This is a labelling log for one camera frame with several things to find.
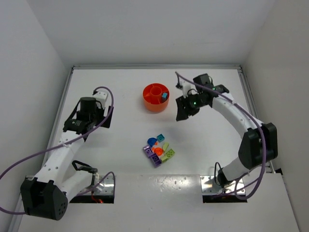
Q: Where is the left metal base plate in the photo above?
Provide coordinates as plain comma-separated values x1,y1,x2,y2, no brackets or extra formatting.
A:
76,172,116,196

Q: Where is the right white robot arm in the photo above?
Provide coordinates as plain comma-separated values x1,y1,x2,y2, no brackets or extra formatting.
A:
176,73,278,187

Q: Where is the bright green lego brick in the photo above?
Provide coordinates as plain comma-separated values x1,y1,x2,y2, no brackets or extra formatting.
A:
165,149,175,159

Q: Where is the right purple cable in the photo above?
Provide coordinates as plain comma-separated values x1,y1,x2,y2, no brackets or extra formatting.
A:
174,71,268,200

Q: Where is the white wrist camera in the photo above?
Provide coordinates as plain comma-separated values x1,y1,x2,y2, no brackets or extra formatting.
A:
176,81,192,98
93,90,109,109

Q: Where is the purple cable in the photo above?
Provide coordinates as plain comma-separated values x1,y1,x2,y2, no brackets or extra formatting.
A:
0,86,115,215
174,71,268,200

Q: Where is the aluminium table frame rail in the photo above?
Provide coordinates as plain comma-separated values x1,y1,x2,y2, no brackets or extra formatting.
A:
7,63,283,232

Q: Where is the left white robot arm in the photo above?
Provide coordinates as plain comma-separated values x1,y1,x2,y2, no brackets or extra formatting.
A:
20,92,113,220

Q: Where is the blue half-round lego piece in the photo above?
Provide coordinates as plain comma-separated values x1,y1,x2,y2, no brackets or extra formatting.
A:
147,137,157,147

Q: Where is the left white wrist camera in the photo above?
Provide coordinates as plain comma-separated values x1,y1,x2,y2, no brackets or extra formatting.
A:
93,90,109,109

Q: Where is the long teal lego brick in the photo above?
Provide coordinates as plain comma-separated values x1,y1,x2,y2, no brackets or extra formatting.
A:
161,92,168,102

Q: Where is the orange round lego piece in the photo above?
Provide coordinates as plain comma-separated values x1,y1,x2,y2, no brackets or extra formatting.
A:
154,147,164,156

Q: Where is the purple curved lego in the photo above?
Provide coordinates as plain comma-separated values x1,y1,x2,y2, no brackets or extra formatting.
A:
143,145,154,157
150,154,162,167

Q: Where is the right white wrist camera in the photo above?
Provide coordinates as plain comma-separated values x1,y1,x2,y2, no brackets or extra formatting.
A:
176,81,192,98

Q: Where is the orange round divided container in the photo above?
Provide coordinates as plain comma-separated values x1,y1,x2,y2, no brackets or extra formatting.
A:
142,83,170,113

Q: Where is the small teal square lego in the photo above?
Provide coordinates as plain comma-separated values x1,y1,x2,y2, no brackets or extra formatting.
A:
157,134,165,143

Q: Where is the light green sloped lego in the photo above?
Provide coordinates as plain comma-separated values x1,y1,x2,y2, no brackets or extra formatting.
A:
160,155,173,163

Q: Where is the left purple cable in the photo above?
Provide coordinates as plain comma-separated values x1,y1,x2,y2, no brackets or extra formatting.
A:
0,86,115,215

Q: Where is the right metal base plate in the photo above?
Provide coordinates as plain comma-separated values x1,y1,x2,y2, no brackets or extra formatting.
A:
199,175,247,196

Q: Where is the light green curved lego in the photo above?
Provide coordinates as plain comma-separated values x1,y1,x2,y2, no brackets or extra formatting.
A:
162,142,169,152

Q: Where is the metal base plate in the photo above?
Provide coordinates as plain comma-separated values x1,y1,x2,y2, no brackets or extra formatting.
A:
76,172,116,196
199,175,247,196

